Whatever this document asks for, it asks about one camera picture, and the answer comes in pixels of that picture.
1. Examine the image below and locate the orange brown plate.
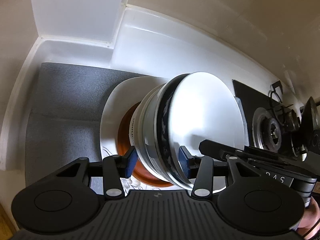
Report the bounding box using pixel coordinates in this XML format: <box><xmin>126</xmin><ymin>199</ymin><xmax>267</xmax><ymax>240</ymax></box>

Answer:
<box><xmin>116</xmin><ymin>102</ymin><xmax>173</xmax><ymax>187</ymax></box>

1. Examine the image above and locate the white bowl blue pattern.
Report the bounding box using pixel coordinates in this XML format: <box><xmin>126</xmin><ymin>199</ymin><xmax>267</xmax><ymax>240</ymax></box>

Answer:
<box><xmin>155</xmin><ymin>72</ymin><xmax>245</xmax><ymax>190</ymax></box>

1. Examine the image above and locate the large white floral plate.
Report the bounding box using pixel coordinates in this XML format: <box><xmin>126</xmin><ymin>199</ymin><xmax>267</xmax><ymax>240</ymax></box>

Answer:
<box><xmin>100</xmin><ymin>76</ymin><xmax>176</xmax><ymax>193</ymax></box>

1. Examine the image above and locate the cream white bowl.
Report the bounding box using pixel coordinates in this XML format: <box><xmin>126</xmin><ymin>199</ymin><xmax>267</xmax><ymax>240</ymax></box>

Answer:
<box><xmin>129</xmin><ymin>85</ymin><xmax>168</xmax><ymax>182</ymax></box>

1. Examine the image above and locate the person's right hand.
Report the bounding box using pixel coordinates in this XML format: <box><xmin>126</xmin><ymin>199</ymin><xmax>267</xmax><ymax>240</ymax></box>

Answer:
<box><xmin>297</xmin><ymin>197</ymin><xmax>319</xmax><ymax>239</ymax></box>

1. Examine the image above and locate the black pan support grate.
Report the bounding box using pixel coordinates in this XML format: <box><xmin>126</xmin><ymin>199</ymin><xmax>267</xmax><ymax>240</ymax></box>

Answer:
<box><xmin>268</xmin><ymin>81</ymin><xmax>319</xmax><ymax>160</ymax></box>

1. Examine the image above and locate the silver gas burner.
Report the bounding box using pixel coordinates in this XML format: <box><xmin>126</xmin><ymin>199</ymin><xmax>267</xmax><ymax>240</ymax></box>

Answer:
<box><xmin>252</xmin><ymin>107</ymin><xmax>281</xmax><ymax>153</ymax></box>

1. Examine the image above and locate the black gas stove top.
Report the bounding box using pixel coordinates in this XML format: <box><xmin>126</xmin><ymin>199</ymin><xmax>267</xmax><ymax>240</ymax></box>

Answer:
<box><xmin>233</xmin><ymin>80</ymin><xmax>319</xmax><ymax>159</ymax></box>

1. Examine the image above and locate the grey textured mat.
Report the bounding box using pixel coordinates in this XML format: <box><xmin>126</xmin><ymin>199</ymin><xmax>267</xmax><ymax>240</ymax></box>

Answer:
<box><xmin>25</xmin><ymin>63</ymin><xmax>144</xmax><ymax>185</ymax></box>

